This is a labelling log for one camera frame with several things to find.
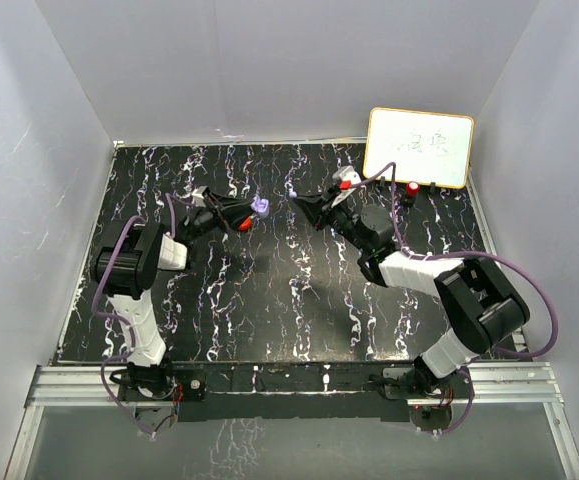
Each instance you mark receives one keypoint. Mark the purple charging case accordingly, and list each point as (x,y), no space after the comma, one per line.
(260,206)

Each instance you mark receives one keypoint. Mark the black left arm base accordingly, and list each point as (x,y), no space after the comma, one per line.
(161,383)

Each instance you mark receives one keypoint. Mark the white board yellow frame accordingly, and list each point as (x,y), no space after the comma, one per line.
(429,148)

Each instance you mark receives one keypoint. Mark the aluminium front rail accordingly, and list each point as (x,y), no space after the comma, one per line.
(493,383)

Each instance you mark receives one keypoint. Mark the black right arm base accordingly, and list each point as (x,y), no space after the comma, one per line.
(409,383)

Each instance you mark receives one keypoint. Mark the red emergency button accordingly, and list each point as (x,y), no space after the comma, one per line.
(411,193)

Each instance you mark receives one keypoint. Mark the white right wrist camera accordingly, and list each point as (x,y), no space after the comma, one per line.
(346,178)

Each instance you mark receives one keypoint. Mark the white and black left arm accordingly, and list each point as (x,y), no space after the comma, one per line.
(132,253)

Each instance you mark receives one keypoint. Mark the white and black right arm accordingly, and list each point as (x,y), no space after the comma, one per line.
(482,306)

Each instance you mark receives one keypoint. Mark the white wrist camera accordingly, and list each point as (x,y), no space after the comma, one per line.
(346,178)
(198,195)

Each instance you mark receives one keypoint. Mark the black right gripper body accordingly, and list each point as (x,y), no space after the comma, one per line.
(339,217)

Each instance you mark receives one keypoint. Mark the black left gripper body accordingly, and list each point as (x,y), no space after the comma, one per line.
(210,217)

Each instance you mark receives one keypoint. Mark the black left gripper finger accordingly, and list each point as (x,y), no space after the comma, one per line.
(235,216)
(223,202)

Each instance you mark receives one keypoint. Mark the orange earbud charging case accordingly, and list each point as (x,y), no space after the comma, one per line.
(246,224)

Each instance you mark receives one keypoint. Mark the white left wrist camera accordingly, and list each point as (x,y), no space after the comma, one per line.
(198,195)

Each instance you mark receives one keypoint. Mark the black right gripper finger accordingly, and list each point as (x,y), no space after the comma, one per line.
(316,216)
(320,199)

